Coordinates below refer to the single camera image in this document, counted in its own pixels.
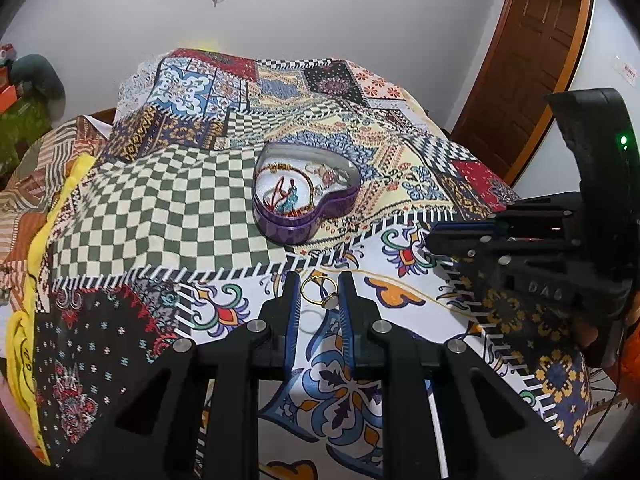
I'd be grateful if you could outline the brown wooden door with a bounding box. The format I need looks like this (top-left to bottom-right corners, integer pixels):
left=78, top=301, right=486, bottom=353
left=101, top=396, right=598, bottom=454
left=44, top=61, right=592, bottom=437
left=450, top=0, right=597, bottom=187

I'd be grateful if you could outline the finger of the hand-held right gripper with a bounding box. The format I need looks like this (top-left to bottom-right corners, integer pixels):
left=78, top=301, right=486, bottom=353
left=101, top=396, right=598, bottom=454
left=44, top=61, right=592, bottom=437
left=425, top=234, right=496, bottom=264
left=429, top=220, right=501, bottom=239

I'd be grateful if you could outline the patchwork printed cloth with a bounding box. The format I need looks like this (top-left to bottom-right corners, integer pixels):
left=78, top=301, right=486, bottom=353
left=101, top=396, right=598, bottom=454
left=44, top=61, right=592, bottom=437
left=35, top=47, right=593, bottom=480

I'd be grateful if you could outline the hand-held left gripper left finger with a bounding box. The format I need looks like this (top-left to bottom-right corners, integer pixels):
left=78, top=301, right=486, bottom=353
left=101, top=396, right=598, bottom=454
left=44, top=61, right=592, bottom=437
left=65, top=271, right=303, bottom=480

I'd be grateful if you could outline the silver pink charm bracelet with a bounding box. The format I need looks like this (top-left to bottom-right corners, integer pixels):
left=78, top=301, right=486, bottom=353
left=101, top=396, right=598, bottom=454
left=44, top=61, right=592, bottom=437
left=320, top=164, right=352, bottom=187

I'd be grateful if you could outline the white lace cloth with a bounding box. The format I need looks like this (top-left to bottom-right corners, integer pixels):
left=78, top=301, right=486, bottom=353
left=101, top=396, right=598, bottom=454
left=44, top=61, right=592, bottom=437
left=117, top=52, right=172, bottom=122

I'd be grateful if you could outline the green patterned cloth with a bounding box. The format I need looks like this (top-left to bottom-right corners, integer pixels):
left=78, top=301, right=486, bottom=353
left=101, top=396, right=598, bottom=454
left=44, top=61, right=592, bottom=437
left=0, top=97, right=52, bottom=176

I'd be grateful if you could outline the gold chain bracelet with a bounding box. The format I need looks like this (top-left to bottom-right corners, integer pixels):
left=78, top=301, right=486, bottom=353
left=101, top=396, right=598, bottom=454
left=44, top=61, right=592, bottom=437
left=304, top=161, right=327, bottom=207

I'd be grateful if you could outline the wall switch with red sticker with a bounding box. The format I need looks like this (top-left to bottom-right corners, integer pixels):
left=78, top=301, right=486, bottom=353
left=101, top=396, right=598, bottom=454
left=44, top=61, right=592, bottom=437
left=612, top=55, right=640, bottom=84

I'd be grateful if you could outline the yellow printed blanket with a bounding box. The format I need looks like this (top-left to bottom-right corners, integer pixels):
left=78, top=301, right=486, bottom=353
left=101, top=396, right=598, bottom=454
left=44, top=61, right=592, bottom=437
left=0, top=152, right=97, bottom=463

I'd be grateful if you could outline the red cord turquoise bracelet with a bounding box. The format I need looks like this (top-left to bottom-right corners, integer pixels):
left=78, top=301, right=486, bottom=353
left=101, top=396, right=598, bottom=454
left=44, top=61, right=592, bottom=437
left=264, top=172, right=303, bottom=218

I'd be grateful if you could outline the large gold hoop ring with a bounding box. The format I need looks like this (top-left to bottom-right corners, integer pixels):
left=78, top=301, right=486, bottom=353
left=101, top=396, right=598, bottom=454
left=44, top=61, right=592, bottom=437
left=300, top=276, right=327, bottom=304

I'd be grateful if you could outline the striped orange quilt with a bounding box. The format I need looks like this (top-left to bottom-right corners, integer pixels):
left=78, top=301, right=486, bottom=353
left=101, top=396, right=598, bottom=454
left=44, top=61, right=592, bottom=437
left=0, top=115, right=117, bottom=306

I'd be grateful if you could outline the person's right hand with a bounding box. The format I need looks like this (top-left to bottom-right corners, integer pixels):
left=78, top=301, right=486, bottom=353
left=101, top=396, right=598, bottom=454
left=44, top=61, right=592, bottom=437
left=574, top=285, right=640, bottom=350

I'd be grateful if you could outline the white heart-printed sliding door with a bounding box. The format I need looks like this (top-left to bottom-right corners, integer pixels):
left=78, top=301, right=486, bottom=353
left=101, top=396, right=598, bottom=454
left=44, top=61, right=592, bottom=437
left=515, top=0, right=640, bottom=201

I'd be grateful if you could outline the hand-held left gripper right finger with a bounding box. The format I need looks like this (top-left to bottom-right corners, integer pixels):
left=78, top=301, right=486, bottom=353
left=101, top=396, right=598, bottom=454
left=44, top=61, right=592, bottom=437
left=337, top=271, right=586, bottom=480

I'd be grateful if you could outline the purple heart-shaped tin box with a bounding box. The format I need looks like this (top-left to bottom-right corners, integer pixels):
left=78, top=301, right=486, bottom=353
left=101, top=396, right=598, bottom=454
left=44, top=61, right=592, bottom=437
left=251, top=142, right=362, bottom=246

